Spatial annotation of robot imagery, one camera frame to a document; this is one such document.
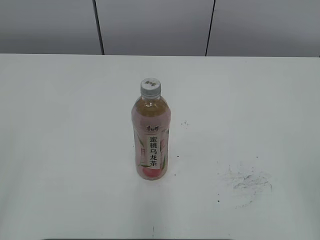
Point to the pink oolong tea bottle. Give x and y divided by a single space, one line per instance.
151 126

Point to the grey bottle cap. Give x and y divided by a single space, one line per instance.
150 88

